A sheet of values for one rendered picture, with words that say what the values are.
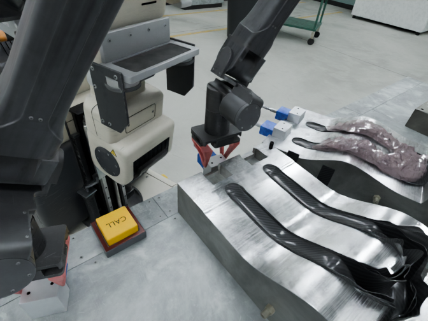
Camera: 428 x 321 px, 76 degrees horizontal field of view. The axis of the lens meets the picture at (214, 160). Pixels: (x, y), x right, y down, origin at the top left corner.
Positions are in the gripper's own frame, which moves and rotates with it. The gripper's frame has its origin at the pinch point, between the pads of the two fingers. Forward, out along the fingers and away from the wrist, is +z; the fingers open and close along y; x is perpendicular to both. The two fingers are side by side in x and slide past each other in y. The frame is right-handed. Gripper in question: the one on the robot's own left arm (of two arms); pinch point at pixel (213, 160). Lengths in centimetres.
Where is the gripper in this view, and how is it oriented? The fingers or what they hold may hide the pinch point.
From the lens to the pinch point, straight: 68.0
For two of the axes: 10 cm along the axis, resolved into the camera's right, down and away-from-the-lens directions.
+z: -0.7, 7.8, 6.3
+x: -5.1, -5.7, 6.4
